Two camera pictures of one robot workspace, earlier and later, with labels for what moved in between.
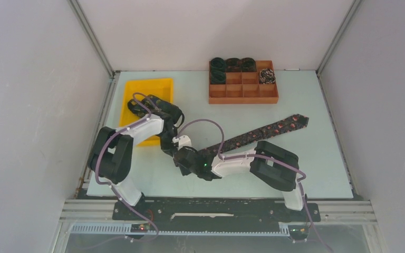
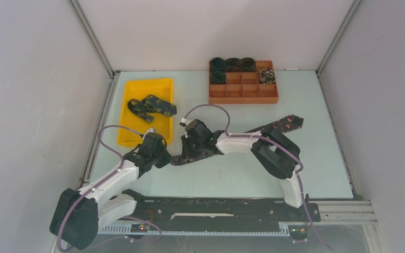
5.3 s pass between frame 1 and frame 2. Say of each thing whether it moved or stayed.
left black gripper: moved
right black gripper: moved
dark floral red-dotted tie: stayed
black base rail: stayed
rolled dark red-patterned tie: stayed
